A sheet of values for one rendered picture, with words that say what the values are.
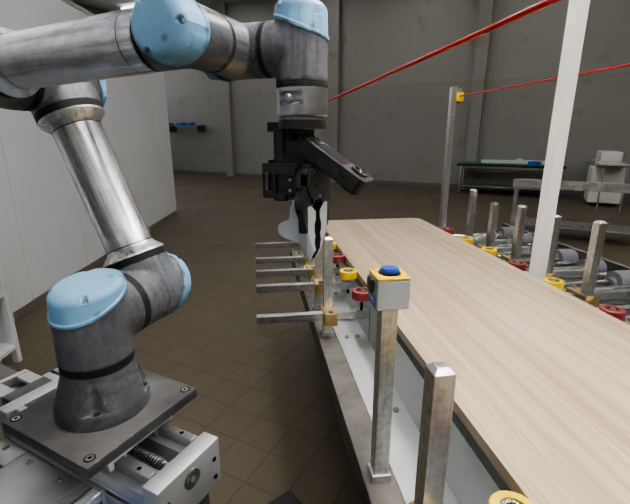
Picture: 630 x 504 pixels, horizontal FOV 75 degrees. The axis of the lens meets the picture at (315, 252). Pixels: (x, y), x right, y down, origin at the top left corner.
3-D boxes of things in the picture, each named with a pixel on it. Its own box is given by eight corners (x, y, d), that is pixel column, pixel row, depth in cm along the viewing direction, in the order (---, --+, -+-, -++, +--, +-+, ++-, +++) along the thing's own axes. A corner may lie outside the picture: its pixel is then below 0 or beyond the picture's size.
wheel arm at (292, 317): (257, 327, 159) (256, 316, 158) (257, 323, 162) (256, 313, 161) (367, 320, 165) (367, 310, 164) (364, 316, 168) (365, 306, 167)
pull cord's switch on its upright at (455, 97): (441, 246, 305) (454, 86, 275) (435, 243, 314) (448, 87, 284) (451, 245, 306) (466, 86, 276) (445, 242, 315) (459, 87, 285)
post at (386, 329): (372, 485, 97) (380, 308, 85) (366, 469, 102) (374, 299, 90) (390, 482, 98) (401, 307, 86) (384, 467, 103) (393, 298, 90)
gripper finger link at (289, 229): (283, 256, 68) (284, 200, 66) (315, 261, 65) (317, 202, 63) (273, 260, 65) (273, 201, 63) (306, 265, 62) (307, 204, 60)
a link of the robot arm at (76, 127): (111, 342, 77) (-24, 55, 71) (165, 311, 91) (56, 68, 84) (156, 328, 72) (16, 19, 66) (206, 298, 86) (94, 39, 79)
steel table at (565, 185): (509, 227, 686) (516, 175, 663) (634, 239, 609) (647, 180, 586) (506, 236, 631) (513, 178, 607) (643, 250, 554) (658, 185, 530)
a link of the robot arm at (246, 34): (174, 13, 56) (245, 5, 52) (220, 32, 66) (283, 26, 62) (179, 76, 58) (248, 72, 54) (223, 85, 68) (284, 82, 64)
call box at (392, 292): (376, 314, 84) (377, 278, 82) (367, 301, 91) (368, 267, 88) (409, 312, 85) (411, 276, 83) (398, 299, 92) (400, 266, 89)
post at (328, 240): (323, 350, 170) (324, 237, 157) (322, 346, 173) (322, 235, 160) (331, 350, 171) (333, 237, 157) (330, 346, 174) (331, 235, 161)
